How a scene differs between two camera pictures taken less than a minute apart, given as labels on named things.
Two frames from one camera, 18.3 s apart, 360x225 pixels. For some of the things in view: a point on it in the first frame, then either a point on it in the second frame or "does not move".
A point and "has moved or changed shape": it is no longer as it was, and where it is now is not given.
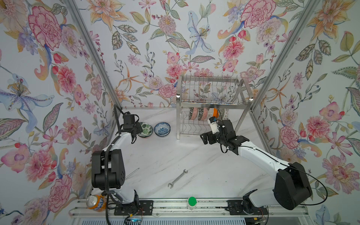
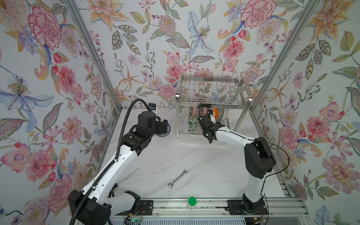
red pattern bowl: [194, 113] does not move
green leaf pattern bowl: [147, 130] has moved or changed shape
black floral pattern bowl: [200, 113] does not move
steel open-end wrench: [172, 184] does not move
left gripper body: [136, 128] → [157, 128]
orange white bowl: [215, 113] does not move
